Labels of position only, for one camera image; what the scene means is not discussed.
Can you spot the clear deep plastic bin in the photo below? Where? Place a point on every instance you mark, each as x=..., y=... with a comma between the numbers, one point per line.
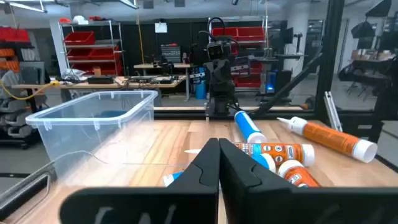
x=62, y=143

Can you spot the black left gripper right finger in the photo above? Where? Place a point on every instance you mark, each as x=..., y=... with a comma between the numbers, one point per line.
x=264, y=205

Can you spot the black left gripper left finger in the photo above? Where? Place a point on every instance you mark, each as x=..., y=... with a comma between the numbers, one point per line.
x=186, y=205

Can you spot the silver aluminium bracket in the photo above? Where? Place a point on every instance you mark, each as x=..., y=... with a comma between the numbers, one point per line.
x=332, y=112

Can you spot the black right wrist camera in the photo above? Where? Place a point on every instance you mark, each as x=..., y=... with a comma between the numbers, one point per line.
x=219, y=49

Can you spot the orange sealant tube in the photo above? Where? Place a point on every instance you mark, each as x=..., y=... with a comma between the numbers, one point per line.
x=286, y=152
x=297, y=175
x=332, y=138

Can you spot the wooden workbench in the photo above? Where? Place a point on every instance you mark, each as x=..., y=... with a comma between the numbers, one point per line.
x=77, y=85

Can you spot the blue barrel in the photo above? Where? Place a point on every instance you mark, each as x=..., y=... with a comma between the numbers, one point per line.
x=201, y=90

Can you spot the white paper sign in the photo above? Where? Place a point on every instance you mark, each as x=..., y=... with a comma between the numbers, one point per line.
x=160, y=28

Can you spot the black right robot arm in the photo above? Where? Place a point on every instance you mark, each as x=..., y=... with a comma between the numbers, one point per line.
x=221, y=107

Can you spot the blue silicone tube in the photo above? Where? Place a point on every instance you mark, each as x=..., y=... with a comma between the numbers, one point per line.
x=247, y=127

